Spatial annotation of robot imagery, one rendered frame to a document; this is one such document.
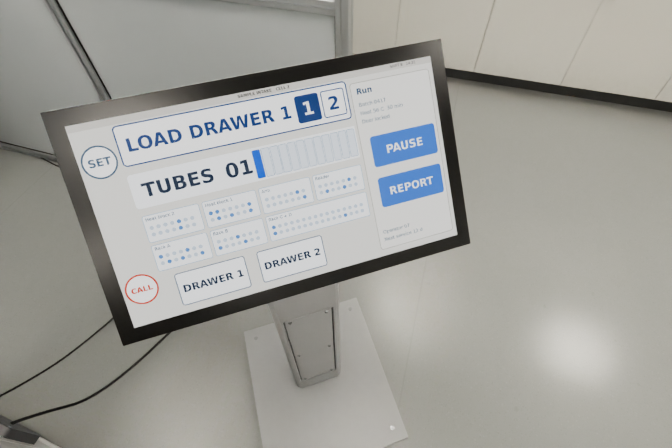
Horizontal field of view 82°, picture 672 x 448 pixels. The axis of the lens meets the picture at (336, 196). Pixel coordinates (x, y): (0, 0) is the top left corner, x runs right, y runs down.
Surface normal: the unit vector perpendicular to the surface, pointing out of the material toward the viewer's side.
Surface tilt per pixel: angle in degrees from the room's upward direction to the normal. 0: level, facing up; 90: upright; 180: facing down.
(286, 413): 5
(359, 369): 5
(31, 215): 0
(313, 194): 50
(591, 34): 90
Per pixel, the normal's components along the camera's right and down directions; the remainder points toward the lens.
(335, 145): 0.22, 0.15
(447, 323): -0.01, -0.64
